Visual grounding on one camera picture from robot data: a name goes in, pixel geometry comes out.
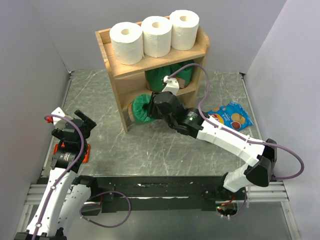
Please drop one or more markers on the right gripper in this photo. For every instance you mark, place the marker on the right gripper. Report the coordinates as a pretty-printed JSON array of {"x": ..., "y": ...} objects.
[{"x": 152, "y": 110}]

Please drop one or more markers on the white paper towel roll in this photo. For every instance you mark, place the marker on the white paper towel roll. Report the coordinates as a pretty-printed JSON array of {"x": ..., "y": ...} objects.
[{"x": 157, "y": 33}]

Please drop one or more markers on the wooden two-tier shelf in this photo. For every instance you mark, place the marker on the wooden two-tier shelf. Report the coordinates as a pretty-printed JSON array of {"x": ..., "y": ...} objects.
[{"x": 128, "y": 81}]

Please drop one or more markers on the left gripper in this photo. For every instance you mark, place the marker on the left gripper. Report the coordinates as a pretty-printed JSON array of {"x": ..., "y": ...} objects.
[{"x": 88, "y": 124}]

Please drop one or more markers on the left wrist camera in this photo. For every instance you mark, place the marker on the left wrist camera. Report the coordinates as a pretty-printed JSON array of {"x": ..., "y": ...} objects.
[{"x": 57, "y": 118}]

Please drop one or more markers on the green roll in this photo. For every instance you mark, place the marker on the green roll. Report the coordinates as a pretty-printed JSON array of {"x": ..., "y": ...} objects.
[
  {"x": 185, "y": 75},
  {"x": 138, "y": 110},
  {"x": 154, "y": 78}
]

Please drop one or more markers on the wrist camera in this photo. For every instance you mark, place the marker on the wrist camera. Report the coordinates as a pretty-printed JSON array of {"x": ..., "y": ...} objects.
[
  {"x": 57, "y": 118},
  {"x": 171, "y": 85}
]

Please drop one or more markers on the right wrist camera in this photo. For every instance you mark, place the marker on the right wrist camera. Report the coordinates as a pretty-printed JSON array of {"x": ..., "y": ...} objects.
[{"x": 171, "y": 85}]

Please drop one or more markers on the blue Lay's chips bag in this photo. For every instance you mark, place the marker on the blue Lay's chips bag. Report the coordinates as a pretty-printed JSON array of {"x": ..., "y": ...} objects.
[{"x": 232, "y": 115}]

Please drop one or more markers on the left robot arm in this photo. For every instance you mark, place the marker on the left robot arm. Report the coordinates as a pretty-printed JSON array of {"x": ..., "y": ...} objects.
[{"x": 66, "y": 191}]

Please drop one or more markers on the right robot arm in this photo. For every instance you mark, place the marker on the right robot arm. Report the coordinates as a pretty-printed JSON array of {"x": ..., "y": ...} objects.
[{"x": 259, "y": 158}]

